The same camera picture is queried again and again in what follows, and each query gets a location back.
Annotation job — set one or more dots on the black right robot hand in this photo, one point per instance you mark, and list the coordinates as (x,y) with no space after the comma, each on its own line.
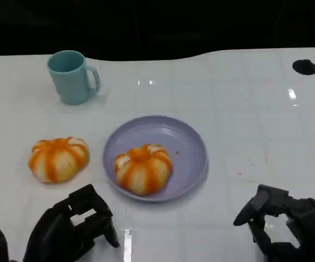
(307,223)

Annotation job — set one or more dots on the pale green mug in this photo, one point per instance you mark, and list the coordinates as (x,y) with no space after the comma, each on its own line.
(70,84)

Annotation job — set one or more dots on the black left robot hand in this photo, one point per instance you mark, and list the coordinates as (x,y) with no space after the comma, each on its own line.
(56,234)

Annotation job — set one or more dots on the orange and white bread roll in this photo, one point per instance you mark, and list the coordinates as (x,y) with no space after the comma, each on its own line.
(143,170)
(56,161)

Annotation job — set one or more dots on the lilac plate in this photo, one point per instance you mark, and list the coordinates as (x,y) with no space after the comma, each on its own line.
(184,152)

